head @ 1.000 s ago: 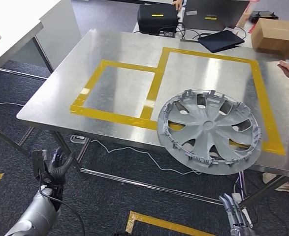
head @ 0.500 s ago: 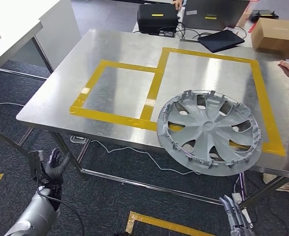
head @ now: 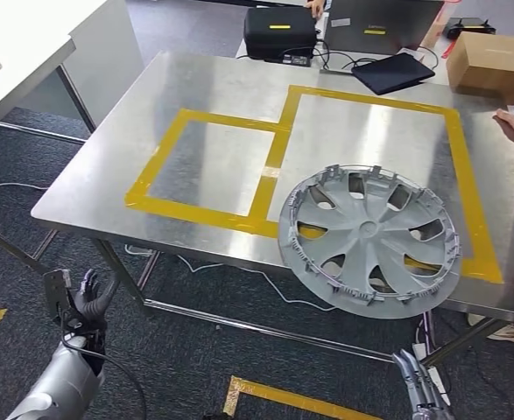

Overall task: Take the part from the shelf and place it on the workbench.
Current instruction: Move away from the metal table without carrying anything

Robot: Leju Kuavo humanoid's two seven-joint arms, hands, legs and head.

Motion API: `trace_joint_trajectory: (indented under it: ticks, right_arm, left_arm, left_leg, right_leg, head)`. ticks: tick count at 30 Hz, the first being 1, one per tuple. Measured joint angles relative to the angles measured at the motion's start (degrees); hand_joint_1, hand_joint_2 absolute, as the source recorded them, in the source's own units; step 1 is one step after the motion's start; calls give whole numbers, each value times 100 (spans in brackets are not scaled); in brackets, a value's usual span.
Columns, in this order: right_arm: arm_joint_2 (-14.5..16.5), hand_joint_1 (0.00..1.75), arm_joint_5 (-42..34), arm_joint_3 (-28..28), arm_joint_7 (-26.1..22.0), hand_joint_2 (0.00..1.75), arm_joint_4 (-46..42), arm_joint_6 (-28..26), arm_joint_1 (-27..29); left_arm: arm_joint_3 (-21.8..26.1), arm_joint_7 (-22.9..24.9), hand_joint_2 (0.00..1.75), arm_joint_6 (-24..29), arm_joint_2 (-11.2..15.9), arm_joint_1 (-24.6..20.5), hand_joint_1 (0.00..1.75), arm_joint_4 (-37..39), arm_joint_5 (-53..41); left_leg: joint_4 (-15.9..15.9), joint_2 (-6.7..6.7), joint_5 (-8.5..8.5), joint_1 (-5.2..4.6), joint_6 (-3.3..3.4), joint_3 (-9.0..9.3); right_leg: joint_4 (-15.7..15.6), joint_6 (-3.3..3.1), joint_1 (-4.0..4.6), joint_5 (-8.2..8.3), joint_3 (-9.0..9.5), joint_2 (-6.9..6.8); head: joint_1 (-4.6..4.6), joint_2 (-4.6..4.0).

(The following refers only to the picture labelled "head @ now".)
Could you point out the black hard carry case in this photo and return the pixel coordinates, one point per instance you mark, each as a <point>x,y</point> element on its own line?
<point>280,35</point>

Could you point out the white power strip with plugs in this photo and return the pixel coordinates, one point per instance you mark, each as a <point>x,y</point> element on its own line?
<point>431,371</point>

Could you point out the black router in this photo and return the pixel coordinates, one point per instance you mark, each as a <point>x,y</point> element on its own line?
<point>470,28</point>

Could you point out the grey laptop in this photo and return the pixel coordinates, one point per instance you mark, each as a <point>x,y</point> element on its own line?
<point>384,23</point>

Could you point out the brown cardboard box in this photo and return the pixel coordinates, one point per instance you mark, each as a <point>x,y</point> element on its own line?
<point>492,66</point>

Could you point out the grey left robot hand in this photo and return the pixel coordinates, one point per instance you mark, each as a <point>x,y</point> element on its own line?
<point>92,304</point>

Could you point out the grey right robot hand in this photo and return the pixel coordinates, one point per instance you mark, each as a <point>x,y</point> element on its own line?
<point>421,388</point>

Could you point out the steel workbench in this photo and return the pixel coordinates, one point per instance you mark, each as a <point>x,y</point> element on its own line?
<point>221,75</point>

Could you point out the silver plastic wheel hubcap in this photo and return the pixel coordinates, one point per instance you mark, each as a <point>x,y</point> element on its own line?
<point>361,255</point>

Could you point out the drink cup with red straw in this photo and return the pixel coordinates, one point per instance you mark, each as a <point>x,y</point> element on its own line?
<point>436,26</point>

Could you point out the seated person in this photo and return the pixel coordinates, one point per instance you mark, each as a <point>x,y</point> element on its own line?
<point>316,7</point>

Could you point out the dark laptop sleeve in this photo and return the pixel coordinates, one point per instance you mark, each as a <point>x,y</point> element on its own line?
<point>392,72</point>

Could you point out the black power adapter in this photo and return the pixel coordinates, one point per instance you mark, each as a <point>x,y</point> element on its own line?
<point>296,60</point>

